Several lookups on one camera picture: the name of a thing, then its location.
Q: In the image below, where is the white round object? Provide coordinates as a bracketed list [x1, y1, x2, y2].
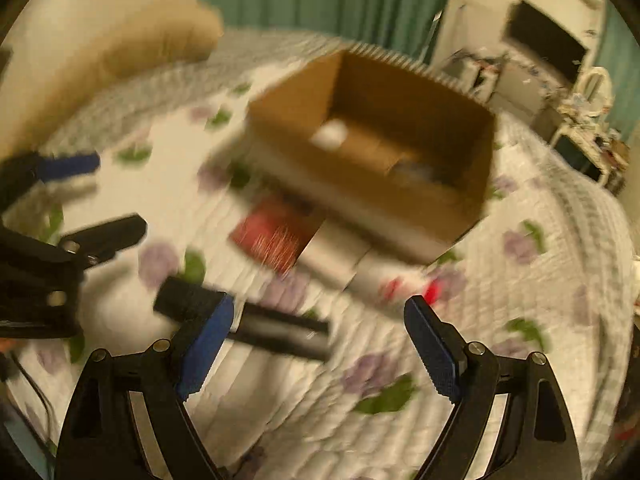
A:
[310, 119, 349, 151]

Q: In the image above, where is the beige pillow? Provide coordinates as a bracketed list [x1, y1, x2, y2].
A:
[62, 0, 224, 82]

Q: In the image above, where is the silver rectangular box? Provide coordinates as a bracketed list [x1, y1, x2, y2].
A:
[297, 217, 374, 292]

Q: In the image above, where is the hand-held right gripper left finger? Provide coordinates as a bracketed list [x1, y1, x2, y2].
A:
[54, 292, 236, 480]

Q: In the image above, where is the black wall television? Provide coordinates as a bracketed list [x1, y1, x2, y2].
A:
[502, 0, 589, 84]

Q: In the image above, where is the red and white packet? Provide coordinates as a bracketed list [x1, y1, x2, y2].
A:
[350, 255, 452, 312]

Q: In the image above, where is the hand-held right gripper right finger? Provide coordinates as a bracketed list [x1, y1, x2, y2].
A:
[403, 296, 584, 480]

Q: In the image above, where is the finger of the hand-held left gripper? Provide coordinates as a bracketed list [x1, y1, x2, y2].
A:
[0, 151, 102, 211]
[0, 214, 149, 339]

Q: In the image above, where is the red flat box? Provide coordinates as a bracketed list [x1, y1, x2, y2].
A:
[228, 195, 327, 274]

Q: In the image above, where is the floral quilted bedspread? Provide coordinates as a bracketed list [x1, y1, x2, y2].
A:
[0, 30, 637, 480]

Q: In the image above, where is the cluttered white dresser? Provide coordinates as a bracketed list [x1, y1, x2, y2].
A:
[440, 49, 568, 128]

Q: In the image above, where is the grey object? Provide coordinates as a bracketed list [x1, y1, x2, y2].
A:
[389, 157, 442, 187]

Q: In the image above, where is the white dressing table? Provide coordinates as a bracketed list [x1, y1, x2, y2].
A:
[551, 67, 615, 189]

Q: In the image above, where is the black cylindrical device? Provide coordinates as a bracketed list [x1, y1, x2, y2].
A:
[152, 276, 332, 362]

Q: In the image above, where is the black cable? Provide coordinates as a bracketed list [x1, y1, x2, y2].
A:
[0, 347, 57, 463]

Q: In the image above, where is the brown cardboard box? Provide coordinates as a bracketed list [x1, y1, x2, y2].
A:
[244, 47, 499, 266]

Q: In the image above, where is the teal curtain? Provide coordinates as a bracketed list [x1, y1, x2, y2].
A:
[595, 5, 640, 137]

